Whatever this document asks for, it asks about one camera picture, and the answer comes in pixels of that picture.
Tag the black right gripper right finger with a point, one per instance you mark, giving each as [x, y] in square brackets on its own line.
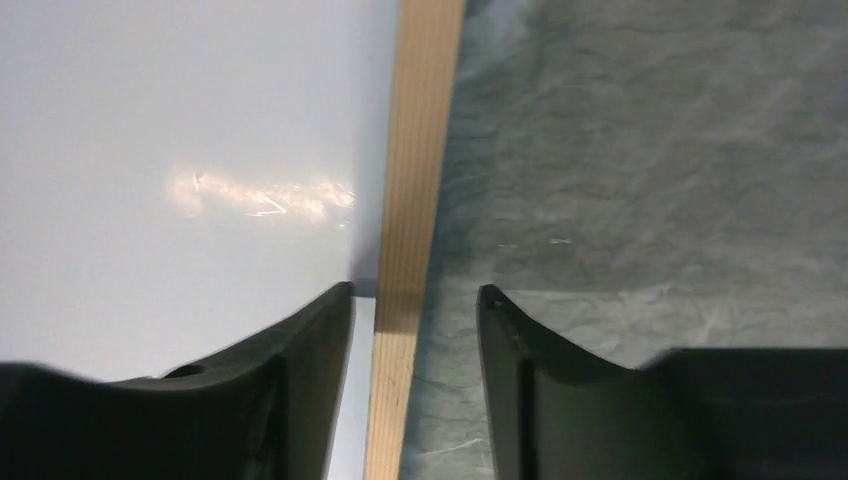
[557, 411]

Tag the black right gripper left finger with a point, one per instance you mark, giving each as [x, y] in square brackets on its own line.
[262, 408]

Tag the hot air balloon photo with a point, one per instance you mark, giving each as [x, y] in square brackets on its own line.
[179, 175]

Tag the blue wooden picture frame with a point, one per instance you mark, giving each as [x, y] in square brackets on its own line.
[427, 45]

